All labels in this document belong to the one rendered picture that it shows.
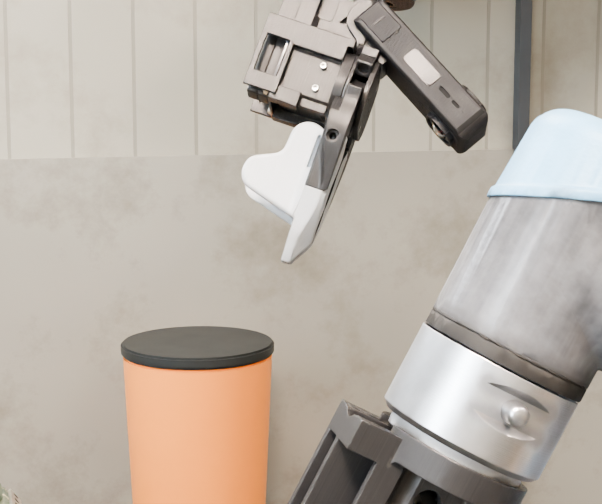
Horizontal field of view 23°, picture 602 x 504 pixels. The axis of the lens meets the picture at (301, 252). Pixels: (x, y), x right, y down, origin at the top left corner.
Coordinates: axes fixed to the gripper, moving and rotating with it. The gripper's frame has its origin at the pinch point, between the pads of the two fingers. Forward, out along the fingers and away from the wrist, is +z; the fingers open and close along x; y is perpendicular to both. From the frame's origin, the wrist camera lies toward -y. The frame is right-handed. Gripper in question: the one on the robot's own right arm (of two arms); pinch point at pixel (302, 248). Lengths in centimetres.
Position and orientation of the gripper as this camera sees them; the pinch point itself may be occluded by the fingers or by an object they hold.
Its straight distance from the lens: 97.4
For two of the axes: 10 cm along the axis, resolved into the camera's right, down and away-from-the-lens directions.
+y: -9.4, -3.3, 0.9
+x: -0.3, -1.8, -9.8
